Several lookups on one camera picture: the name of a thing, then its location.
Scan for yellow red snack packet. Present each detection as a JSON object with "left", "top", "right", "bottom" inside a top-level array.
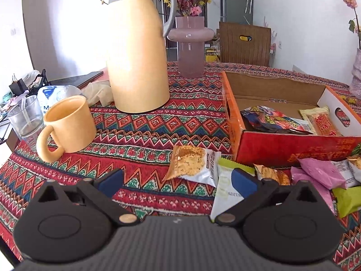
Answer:
[{"left": 299, "top": 106, "right": 342, "bottom": 136}]

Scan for dried pink roses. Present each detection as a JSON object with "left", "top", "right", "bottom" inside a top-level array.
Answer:
[{"left": 343, "top": 0, "right": 361, "bottom": 48}]

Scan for large colourful chip bag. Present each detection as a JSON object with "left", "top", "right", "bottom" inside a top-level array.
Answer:
[{"left": 240, "top": 106, "right": 313, "bottom": 135}]

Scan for cracker snack packet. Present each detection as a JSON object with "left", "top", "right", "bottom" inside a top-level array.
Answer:
[{"left": 163, "top": 145, "right": 222, "bottom": 188}]

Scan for yellow ceramic mug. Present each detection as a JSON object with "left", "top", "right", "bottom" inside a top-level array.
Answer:
[{"left": 36, "top": 96, "right": 97, "bottom": 163}]

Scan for grey refrigerator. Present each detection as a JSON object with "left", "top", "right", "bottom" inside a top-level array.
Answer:
[{"left": 220, "top": 0, "right": 253, "bottom": 25}]

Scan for orange cardboard snack box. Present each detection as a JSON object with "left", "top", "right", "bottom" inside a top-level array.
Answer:
[{"left": 222, "top": 72, "right": 360, "bottom": 167}]

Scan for textured pink ceramic vase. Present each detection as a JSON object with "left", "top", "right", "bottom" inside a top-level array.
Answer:
[{"left": 349, "top": 49, "right": 361, "bottom": 99}]

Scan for white blue plastic bag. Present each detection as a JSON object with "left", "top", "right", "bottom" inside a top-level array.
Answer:
[{"left": 37, "top": 85, "right": 82, "bottom": 115}]

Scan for green snack packet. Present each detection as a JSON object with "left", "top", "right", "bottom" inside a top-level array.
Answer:
[{"left": 332, "top": 186, "right": 361, "bottom": 218}]

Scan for white printed snack packet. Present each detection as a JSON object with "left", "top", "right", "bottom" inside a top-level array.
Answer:
[{"left": 210, "top": 165, "right": 244, "bottom": 222}]

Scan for brown wooden chair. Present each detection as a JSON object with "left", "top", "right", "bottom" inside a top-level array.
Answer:
[{"left": 219, "top": 22, "right": 271, "bottom": 67}]

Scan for clear drinking glass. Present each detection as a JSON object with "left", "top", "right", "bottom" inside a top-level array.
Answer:
[{"left": 7, "top": 95, "right": 45, "bottom": 152}]

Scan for yellow thermos jug grey handle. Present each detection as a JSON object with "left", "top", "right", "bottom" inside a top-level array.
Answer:
[{"left": 105, "top": 0, "right": 177, "bottom": 114}]

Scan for pink glass vase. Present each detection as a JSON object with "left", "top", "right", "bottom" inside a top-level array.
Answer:
[{"left": 167, "top": 16, "right": 214, "bottom": 78}]

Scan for pink snack packet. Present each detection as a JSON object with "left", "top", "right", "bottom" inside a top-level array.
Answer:
[{"left": 291, "top": 158, "right": 347, "bottom": 213}]

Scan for patterned red tablecloth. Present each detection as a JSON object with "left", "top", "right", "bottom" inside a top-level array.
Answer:
[{"left": 1, "top": 62, "right": 360, "bottom": 265}]

